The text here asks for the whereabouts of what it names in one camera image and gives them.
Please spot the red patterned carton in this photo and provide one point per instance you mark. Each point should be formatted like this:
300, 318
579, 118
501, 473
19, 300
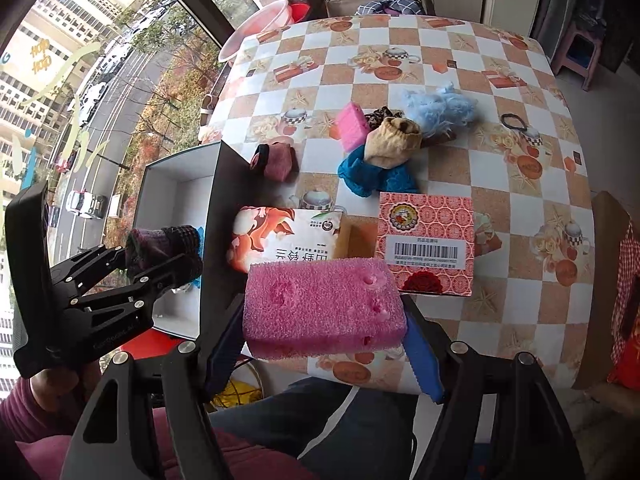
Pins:
430, 230

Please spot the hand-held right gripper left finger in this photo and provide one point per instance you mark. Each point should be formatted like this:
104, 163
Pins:
223, 355

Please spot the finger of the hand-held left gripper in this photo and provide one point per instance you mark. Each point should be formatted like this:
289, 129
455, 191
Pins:
150, 287
100, 257

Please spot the plaid cloth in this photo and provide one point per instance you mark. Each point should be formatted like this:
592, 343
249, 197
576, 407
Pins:
395, 4

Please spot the checked printed tablecloth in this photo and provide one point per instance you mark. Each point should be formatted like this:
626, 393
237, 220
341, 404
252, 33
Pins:
520, 240

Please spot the light blue fluffy yarn ball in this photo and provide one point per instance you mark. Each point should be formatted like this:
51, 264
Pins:
440, 107

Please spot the beige sock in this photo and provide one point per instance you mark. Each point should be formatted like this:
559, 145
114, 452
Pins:
392, 145

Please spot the brown cardboard box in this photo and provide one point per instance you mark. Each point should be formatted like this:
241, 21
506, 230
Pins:
602, 240

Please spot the grey cardboard box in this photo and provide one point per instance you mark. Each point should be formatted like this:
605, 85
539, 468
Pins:
225, 220

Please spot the person's legs in jeans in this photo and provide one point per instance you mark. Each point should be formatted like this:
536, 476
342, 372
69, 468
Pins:
340, 430

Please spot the large pink sponge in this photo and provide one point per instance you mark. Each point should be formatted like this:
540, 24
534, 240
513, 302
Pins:
325, 305

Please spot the pink plastic stool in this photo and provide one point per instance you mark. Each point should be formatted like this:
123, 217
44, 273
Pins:
575, 45

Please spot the person's left forearm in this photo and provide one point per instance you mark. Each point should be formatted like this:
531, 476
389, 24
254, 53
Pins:
35, 415

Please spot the blue mesh cloth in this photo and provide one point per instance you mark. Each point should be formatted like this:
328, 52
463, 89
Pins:
372, 172

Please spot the dusty pink rolled sock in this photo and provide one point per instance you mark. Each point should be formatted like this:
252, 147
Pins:
277, 162

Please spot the red plastic stool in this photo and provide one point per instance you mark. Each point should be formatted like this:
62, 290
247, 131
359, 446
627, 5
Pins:
145, 345

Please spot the dark purple knit sock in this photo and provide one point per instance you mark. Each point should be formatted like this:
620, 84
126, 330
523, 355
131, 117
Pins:
160, 247

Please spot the small pink sponge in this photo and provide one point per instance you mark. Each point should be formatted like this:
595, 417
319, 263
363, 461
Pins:
352, 127

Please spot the pink plastic basin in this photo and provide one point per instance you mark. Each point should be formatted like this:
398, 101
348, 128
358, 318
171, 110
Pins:
265, 25

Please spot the leopard print scrunchie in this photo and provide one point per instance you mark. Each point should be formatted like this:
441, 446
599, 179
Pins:
382, 116

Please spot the red checked cloth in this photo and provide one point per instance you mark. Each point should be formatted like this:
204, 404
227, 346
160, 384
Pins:
629, 290

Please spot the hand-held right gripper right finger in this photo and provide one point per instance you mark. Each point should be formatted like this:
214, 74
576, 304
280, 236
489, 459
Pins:
423, 355

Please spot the red plastic basin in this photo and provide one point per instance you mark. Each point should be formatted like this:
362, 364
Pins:
300, 11

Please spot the orange floral tissue pack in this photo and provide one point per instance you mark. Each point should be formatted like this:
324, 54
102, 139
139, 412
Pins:
280, 232

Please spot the maroon sweater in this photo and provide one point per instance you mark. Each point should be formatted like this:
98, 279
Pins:
250, 455

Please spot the person's left hand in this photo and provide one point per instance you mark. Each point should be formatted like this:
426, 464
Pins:
65, 380

